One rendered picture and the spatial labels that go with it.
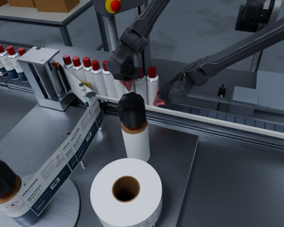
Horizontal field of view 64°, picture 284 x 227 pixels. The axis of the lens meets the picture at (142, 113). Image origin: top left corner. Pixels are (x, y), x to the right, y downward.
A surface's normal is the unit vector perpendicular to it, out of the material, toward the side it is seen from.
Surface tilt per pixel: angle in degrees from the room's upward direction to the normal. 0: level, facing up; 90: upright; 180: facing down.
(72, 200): 0
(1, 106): 0
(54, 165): 90
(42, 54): 0
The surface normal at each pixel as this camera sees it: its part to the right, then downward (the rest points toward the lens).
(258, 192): -0.07, -0.70
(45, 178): 0.89, 0.28
